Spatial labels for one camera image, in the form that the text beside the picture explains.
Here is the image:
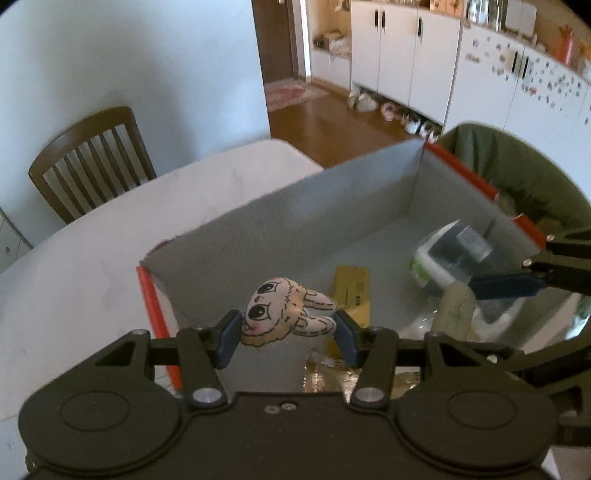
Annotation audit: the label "brown wooden chair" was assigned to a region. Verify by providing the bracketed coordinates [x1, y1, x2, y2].
[28, 106, 157, 224]

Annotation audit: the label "red patterned rug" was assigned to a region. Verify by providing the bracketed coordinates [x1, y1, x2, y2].
[264, 79, 329, 113]

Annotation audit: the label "yellow small box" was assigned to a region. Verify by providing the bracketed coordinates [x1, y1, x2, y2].
[332, 265, 370, 328]

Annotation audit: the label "white wall cabinets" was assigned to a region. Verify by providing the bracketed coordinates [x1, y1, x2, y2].
[308, 0, 591, 153]

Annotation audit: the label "dark green jacket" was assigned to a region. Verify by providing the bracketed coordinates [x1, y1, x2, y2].
[436, 123, 590, 235]

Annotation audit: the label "red cardboard shoe box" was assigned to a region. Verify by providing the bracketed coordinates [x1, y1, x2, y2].
[135, 138, 569, 398]

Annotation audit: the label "white drawer sideboard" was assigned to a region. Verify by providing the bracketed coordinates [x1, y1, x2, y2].
[0, 210, 32, 272]

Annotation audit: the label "beige bunny face plush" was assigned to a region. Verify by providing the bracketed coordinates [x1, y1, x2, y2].
[240, 277, 337, 348]

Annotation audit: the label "brown wooden door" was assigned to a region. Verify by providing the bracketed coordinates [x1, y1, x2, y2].
[252, 0, 297, 84]

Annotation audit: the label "beige oval eraser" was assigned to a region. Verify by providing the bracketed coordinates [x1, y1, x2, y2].
[432, 281, 476, 340]

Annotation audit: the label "clear plastic bag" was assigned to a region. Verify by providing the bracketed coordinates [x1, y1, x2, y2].
[304, 309, 438, 402]

